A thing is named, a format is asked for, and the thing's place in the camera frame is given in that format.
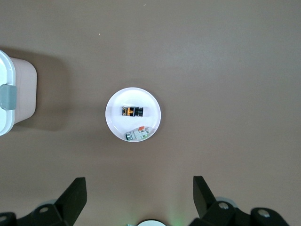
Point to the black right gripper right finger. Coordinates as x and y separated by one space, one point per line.
207 212

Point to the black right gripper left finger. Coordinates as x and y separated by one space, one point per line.
68 207

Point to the orange black push-button switch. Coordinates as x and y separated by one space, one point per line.
131 112

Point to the pink round plate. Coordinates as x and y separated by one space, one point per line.
113 122

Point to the white lidded storage box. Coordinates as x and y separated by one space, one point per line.
23 94

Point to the grey box latch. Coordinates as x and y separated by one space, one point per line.
8 97

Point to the white push-button switch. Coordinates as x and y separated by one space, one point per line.
137 134

